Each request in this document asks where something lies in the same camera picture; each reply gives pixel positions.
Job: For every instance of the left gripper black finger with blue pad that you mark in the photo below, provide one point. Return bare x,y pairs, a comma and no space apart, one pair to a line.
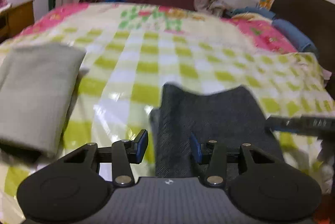
215,156
123,153

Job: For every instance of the folded light grey cloth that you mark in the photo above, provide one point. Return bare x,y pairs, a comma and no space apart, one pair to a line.
37,83

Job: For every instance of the dark brown wooden headboard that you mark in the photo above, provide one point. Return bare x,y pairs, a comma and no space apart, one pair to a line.
314,18

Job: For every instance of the yellow snack bag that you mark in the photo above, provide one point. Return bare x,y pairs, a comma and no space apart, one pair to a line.
265,4

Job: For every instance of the wooden bedside table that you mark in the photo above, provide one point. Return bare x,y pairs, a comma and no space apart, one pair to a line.
16,19

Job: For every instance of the blue folded blanket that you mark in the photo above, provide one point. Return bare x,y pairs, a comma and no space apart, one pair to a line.
258,10

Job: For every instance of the blue pillow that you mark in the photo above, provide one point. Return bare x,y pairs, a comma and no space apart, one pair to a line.
300,41

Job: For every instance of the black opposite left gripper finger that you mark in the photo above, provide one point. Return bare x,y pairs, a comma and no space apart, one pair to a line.
320,127

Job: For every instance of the dark grey knit pants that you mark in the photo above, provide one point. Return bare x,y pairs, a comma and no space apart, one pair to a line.
230,117

